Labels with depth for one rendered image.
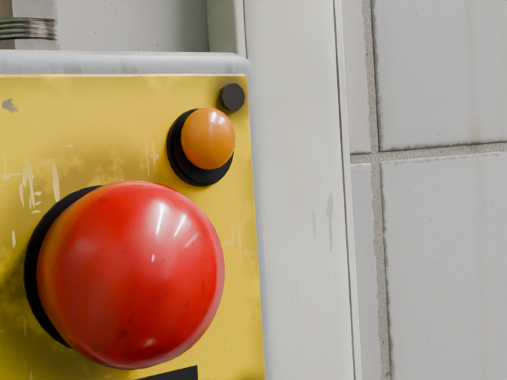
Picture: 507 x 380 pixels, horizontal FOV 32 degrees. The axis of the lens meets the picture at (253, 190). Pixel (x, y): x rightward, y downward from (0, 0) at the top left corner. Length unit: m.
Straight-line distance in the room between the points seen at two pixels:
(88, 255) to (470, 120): 0.25
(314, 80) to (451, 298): 0.13
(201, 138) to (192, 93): 0.01
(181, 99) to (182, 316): 0.06
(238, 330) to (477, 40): 0.22
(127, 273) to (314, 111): 0.15
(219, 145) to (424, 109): 0.18
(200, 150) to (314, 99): 0.11
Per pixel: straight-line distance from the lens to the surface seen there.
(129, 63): 0.21
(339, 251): 0.32
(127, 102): 0.21
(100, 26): 0.29
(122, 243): 0.18
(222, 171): 0.22
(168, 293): 0.18
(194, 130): 0.21
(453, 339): 0.40
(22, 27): 0.23
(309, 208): 0.31
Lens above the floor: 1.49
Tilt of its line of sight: 3 degrees down
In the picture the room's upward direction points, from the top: 4 degrees counter-clockwise
